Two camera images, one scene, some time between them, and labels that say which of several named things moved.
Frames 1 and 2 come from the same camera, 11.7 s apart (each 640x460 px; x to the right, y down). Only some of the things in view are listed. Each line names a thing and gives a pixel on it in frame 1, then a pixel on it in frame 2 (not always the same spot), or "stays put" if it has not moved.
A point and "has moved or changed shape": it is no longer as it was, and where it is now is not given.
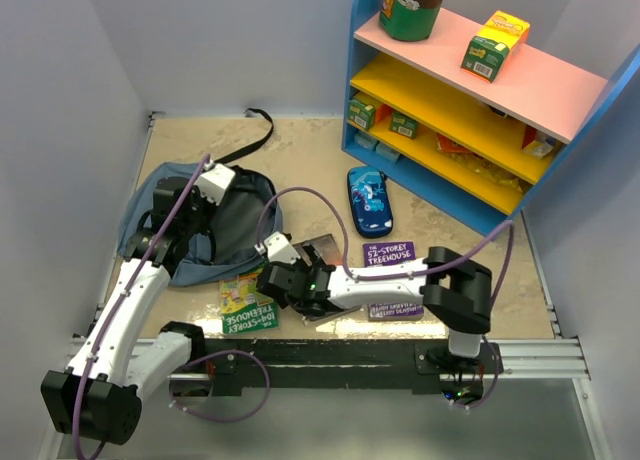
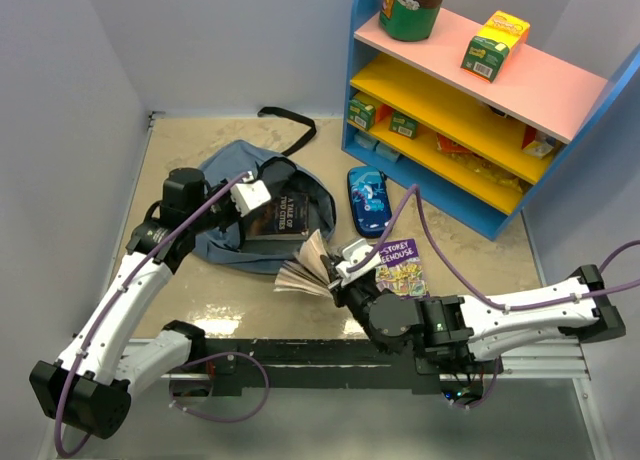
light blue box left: [365, 141] stays put
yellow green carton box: [492, 52] stays put
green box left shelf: [361, 113] stays put
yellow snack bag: [488, 169] stays put
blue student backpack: [172, 222] has moved or changed shape
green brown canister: [410, 9] stays put
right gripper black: [312, 255] -> [338, 292]
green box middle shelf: [403, 125] stays put
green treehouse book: [244, 308] has moved or changed shape
